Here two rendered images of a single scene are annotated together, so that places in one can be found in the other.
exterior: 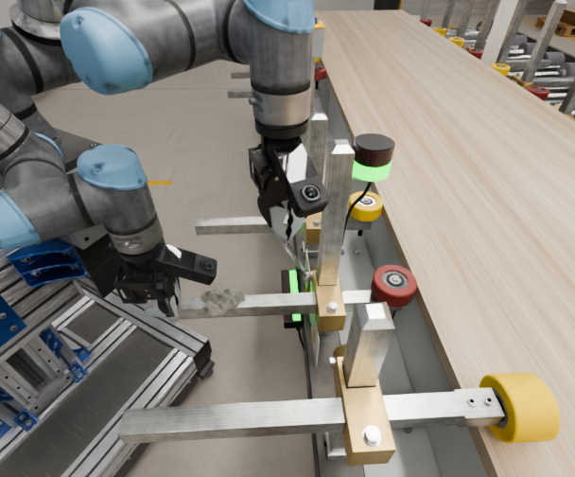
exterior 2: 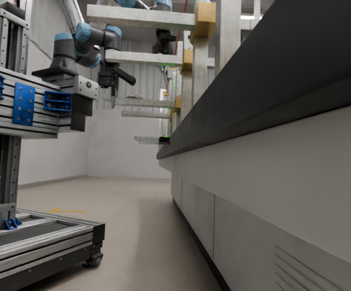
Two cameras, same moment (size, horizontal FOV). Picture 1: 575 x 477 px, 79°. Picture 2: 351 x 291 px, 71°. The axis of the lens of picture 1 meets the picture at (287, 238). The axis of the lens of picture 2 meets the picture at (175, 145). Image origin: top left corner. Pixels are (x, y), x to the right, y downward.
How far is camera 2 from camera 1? 1.07 m
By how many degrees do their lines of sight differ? 46
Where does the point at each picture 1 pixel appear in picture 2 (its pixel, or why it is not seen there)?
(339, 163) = (180, 44)
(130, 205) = (116, 39)
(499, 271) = not seen: hidden behind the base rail
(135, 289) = (105, 75)
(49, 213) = (96, 29)
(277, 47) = (163, 7)
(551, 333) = not seen: hidden behind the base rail
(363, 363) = (187, 43)
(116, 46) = not seen: outside the picture
